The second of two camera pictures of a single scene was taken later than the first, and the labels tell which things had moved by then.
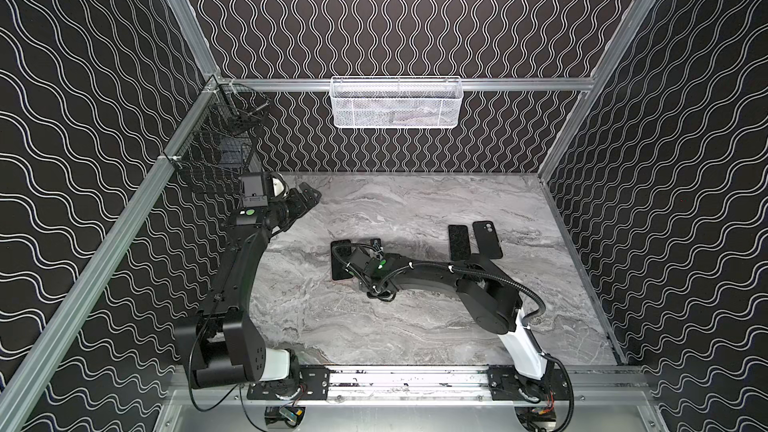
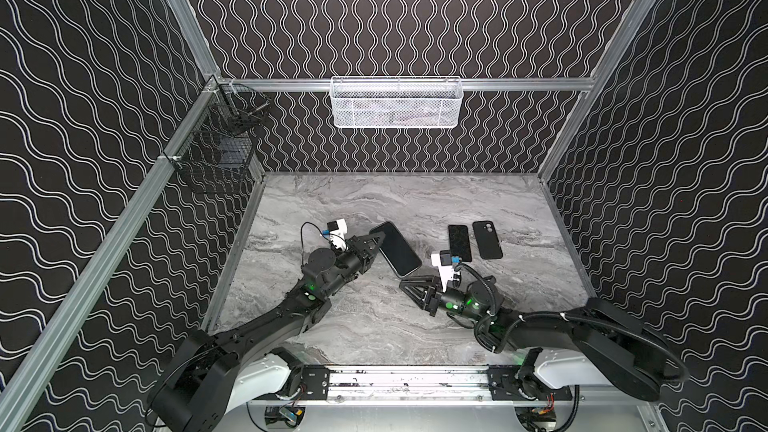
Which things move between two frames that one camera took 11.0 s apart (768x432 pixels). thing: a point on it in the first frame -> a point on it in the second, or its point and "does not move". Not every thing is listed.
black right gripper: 351,258 -> 432,297
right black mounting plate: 507,384 does not move
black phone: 459,242 does not move
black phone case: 487,239 does not move
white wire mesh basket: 396,102 does not move
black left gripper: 298,201 -> 357,254
